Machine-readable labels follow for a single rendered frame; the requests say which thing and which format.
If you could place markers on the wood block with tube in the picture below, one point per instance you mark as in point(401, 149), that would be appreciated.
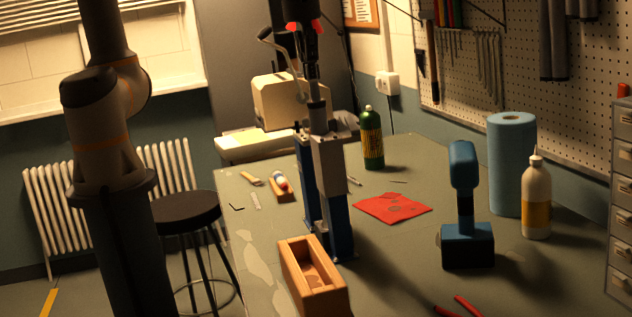
point(281, 189)

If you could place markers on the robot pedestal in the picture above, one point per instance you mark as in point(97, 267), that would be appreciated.
point(123, 257)

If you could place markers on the black hex key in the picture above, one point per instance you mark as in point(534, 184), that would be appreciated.
point(236, 207)

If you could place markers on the window with blind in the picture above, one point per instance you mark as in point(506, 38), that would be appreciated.
point(39, 35)

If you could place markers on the white radiator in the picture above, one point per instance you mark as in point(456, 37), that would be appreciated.
point(59, 208)

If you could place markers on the grey drawer cabinet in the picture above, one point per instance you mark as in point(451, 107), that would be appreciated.
point(621, 198)

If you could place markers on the blue and grey rack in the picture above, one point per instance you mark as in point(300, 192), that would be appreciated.
point(330, 168)

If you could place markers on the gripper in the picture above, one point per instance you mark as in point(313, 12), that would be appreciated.
point(301, 9)

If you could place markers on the black hanging square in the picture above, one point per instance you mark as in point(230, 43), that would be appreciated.
point(420, 62)

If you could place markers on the grey hanging spanner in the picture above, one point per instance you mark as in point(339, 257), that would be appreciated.
point(489, 64)
point(498, 69)
point(478, 57)

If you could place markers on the small wooden brush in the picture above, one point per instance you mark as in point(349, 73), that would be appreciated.
point(251, 178)

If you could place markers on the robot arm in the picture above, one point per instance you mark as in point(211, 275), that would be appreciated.
point(101, 114)

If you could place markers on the red cloth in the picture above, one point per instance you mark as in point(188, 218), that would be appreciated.
point(392, 207)

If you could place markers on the blue paper roll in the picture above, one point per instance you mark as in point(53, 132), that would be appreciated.
point(511, 163)

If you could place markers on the pale flat board stack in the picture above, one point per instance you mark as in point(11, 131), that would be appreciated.
point(252, 142)

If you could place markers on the open wooden box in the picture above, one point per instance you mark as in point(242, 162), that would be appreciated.
point(296, 267)

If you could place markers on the white bottle yellow label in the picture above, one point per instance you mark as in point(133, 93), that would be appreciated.
point(536, 198)

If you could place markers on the green spray bottle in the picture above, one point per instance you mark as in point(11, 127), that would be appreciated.
point(372, 138)

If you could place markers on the red cap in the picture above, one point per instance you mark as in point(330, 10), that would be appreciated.
point(623, 90)

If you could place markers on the white wall socket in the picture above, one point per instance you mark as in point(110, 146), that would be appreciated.
point(387, 83)

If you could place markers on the grey easel leg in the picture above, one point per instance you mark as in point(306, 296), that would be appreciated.
point(317, 114)

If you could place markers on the grey pen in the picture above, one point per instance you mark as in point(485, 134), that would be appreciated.
point(354, 180)

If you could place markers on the white pegboard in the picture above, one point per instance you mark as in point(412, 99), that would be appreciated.
point(582, 109)

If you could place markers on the small steel ruler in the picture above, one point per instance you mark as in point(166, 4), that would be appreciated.
point(255, 201)

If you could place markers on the black round stool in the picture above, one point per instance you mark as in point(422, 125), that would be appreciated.
point(185, 210)

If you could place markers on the cream machine with lever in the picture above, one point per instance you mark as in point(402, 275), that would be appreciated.
point(276, 102)

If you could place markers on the grey hanging tubes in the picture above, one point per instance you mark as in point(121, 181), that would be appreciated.
point(555, 20)

